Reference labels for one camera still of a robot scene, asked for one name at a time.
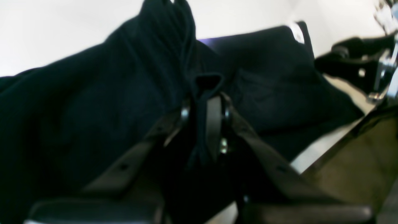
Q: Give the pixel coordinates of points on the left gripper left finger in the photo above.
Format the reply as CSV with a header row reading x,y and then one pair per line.
x,y
128,192

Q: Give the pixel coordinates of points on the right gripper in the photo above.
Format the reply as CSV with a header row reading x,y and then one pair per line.
x,y
368,64

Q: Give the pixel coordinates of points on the black T-shirt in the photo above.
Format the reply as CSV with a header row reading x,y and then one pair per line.
x,y
63,124

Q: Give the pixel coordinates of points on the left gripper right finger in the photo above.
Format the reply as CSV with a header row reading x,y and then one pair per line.
x,y
267,189

